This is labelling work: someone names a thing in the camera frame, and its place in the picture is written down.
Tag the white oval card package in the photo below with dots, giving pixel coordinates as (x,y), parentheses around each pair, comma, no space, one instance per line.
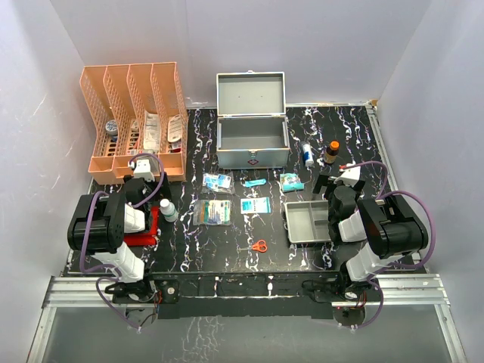
(175,129)

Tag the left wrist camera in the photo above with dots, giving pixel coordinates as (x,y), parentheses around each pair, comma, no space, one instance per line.
(143,168)

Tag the blue bandage packet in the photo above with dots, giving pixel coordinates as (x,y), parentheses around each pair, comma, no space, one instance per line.
(218,183)

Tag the white blue tube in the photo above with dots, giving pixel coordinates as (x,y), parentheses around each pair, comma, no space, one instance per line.
(307,154)

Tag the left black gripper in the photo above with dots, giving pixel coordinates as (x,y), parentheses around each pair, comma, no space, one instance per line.
(165,190)

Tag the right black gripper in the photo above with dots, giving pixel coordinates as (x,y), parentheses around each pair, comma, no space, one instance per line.
(323,181)

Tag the silver metal medicine case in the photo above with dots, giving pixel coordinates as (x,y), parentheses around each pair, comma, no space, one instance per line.
(252,130)

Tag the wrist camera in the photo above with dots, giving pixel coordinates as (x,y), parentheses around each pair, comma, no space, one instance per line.
(143,168)
(350,176)

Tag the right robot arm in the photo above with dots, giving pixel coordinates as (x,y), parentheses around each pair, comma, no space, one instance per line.
(389,229)

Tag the orange handled scissors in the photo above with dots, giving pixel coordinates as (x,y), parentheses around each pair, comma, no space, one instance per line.
(260,247)

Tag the teal white wipes packet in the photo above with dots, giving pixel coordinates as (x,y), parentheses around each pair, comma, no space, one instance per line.
(259,205)

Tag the brown bottle orange cap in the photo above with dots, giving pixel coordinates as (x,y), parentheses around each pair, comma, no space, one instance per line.
(331,152)

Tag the clear bottle white cap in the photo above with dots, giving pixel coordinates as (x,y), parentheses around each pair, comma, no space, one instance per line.
(168,210)

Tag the aluminium frame rail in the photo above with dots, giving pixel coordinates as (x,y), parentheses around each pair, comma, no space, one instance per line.
(249,294)

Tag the orange plastic file organizer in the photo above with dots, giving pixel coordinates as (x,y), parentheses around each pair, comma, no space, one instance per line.
(123,92)

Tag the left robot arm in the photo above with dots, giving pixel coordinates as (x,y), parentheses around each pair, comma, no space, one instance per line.
(105,227)

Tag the small teal sachet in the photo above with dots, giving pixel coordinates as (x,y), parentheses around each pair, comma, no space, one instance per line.
(255,183)

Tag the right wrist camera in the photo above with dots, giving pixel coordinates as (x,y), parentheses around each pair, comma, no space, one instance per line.
(350,176)

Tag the white ruler set package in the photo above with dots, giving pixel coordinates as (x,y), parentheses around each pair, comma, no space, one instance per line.
(151,133)

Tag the grey plastic tray insert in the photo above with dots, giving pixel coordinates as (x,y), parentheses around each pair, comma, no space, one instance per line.
(307,222)

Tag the round blue white tin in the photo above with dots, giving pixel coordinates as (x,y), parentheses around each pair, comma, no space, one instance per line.
(111,127)

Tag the red first aid pouch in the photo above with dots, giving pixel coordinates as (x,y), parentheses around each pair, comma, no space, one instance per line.
(149,237)

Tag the cotton swab packet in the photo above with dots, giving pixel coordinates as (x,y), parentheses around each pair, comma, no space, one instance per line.
(212,212)

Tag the teal plaster packet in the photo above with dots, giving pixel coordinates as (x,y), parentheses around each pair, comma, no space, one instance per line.
(291,182)

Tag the small red white box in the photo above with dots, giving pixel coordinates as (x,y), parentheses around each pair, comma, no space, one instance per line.
(175,147)

